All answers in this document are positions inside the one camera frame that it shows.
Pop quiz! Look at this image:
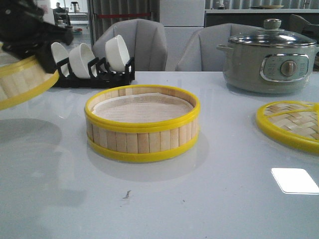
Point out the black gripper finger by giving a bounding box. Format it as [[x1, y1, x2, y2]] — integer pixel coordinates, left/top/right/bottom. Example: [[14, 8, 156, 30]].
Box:
[[36, 42, 56, 74]]

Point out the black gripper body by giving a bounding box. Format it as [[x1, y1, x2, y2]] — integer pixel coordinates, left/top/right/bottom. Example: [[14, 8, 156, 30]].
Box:
[[0, 0, 73, 59]]

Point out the bamboo steamer tray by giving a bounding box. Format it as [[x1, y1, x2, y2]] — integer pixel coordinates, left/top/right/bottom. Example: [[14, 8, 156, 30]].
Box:
[[84, 85, 200, 162], [0, 49, 59, 110]]

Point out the woven bamboo steamer lid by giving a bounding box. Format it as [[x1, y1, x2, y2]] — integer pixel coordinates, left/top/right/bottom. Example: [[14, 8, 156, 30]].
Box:
[[256, 101, 319, 154]]

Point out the white bowl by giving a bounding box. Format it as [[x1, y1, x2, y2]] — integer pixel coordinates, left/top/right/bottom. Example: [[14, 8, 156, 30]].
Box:
[[69, 43, 95, 79], [51, 42, 69, 77], [105, 35, 130, 72]]

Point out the black dish rack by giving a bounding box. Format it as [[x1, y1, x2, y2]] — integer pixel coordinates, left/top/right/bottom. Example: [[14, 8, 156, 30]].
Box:
[[53, 57, 135, 89]]

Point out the left grey chair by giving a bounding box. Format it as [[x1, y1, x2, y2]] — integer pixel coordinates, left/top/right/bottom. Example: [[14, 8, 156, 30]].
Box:
[[92, 18, 167, 71]]

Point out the grey chair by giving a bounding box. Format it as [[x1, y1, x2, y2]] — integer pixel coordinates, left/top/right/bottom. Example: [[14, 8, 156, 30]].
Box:
[[175, 23, 258, 72], [92, 18, 167, 71]]

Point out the red barrier belt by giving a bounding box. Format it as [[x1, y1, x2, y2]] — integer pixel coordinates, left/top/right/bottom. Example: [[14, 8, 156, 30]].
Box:
[[97, 12, 152, 19]]

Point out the right grey chair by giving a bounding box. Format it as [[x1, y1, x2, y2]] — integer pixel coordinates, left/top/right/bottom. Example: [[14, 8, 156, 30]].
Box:
[[175, 23, 258, 72]]

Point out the grey-green electric pot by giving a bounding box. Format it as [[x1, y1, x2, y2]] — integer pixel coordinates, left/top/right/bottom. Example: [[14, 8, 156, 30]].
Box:
[[217, 43, 319, 94]]

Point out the dark counter cabinet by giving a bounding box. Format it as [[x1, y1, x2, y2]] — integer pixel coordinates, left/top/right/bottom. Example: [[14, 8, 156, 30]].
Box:
[[204, 9, 319, 29]]

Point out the glass pot lid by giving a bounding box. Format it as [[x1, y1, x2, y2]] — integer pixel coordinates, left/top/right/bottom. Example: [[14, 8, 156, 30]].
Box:
[[228, 18, 317, 48]]

